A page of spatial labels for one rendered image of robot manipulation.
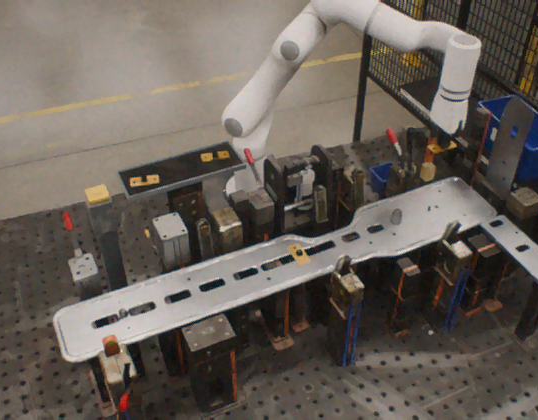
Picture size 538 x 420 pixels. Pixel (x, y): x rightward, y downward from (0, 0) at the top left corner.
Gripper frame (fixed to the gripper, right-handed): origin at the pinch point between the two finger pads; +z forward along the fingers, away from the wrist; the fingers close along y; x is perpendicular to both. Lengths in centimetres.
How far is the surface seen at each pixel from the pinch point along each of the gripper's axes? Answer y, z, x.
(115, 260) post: -31, 37, -94
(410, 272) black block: 19.1, 28.4, -20.1
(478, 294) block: 23, 48, 8
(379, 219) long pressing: -3.1, 27.4, -16.4
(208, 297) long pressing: 3, 27, -76
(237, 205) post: -19, 19, -57
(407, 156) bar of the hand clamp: -14.8, 16.2, 0.5
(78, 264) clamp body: -18, 21, -106
